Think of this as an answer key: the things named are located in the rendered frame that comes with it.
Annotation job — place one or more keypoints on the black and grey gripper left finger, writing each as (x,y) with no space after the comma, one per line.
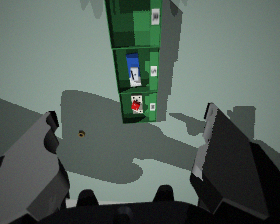
(33,181)

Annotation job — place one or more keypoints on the brass hex nut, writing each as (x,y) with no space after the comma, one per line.
(81,134)

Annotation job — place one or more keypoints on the green rack of three bins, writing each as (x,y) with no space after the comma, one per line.
(133,26)

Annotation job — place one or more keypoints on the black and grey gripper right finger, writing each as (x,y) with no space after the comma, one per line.
(234,179)

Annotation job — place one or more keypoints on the red die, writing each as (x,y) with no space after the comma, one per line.
(135,105)

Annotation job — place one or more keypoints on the white domino with black pips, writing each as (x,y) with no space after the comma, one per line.
(138,98)

